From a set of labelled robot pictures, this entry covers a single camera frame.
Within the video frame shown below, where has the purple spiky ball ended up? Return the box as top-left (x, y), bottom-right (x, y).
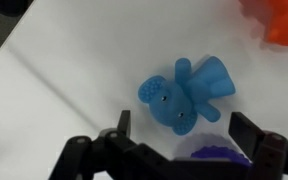
top-left (191, 146), bottom-right (251, 167)

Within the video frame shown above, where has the orange toy figure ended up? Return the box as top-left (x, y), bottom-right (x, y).
top-left (238, 0), bottom-right (288, 46)

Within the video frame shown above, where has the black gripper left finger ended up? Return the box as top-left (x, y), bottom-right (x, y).
top-left (117, 110), bottom-right (131, 137)

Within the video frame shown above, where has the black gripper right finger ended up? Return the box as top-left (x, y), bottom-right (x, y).
top-left (228, 112), bottom-right (265, 159)

